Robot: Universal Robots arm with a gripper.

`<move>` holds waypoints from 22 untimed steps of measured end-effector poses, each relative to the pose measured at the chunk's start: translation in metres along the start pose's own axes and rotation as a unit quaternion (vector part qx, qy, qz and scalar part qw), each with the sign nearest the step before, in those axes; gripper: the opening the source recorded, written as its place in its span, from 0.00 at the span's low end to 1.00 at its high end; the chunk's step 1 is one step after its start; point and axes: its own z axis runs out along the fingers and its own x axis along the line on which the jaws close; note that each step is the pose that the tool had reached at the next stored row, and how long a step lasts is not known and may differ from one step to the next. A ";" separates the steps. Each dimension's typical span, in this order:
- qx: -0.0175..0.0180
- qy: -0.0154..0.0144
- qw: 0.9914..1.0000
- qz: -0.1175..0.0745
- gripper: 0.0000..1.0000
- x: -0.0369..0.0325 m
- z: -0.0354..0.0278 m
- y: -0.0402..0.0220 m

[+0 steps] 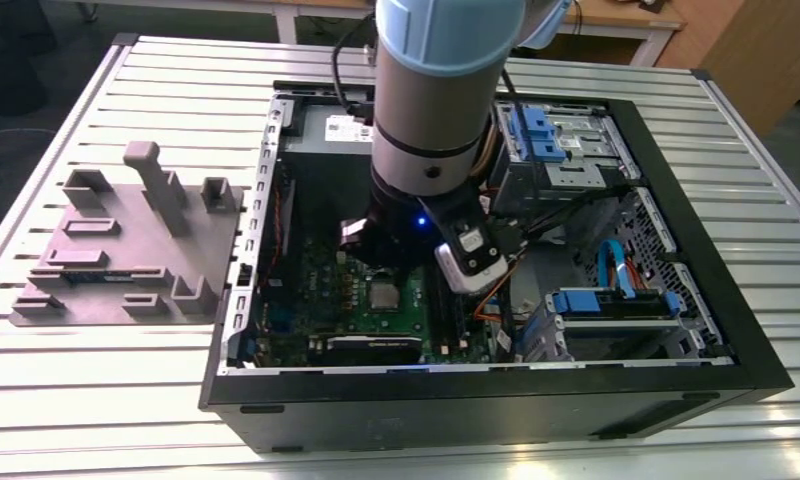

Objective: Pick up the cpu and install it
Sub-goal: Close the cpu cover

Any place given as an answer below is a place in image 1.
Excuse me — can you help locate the silver topped CPU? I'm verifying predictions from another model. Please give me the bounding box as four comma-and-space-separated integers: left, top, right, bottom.
369, 282, 401, 309

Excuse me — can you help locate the CPU socket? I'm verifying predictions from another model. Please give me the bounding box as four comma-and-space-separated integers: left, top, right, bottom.
364, 272, 409, 316

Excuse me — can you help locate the green motherboard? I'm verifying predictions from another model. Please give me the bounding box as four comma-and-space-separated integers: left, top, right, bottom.
249, 234, 501, 369

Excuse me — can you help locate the black RAM slot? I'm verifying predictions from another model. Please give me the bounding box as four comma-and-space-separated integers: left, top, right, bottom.
440, 294, 472, 351
423, 287, 443, 354

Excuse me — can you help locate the black graphics card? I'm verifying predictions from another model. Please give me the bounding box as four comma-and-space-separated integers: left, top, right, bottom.
305, 332, 425, 366

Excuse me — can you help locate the grey power supply unit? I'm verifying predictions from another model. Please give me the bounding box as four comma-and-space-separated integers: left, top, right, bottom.
277, 103, 379, 236

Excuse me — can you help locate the metal optical drive cage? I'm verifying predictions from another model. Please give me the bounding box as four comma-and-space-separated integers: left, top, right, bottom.
489, 102, 642, 216

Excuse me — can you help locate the blue plastic drive carrier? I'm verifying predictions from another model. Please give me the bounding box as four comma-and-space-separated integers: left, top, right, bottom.
511, 108, 568, 164

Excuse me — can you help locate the hard disk in blue carrier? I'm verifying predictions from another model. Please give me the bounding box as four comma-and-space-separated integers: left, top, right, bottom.
549, 287, 682, 321

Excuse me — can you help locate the black open PC case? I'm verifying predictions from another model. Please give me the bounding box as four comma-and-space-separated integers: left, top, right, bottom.
197, 79, 795, 454

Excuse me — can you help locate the metal disk bay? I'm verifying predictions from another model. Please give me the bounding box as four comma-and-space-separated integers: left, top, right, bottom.
519, 287, 735, 364

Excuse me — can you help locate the grey plastic parts rack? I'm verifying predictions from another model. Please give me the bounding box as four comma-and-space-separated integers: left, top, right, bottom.
9, 141, 249, 327

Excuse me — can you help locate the green RAM stick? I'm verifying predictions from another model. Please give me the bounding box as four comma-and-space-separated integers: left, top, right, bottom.
57, 271, 138, 284

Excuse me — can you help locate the wooden cabinet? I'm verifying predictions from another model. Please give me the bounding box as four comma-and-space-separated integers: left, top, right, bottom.
659, 0, 800, 136

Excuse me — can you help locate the white wrist camera black mount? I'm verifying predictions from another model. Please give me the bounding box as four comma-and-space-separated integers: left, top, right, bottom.
416, 197, 509, 295
345, 99, 376, 127

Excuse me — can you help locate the orange wire bundle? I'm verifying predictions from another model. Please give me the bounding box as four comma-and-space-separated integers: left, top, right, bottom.
469, 279, 512, 322

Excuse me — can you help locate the black sleeved cable bundle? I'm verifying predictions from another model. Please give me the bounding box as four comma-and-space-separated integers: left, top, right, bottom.
505, 187, 635, 256

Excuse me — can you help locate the light blue flat wire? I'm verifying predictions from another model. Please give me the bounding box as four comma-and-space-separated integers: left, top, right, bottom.
596, 239, 648, 301

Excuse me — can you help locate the black camera cable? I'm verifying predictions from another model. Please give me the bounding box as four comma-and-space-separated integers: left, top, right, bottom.
329, 12, 376, 126

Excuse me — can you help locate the wooden desk white frame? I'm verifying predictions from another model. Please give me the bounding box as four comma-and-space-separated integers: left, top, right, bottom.
552, 0, 688, 66

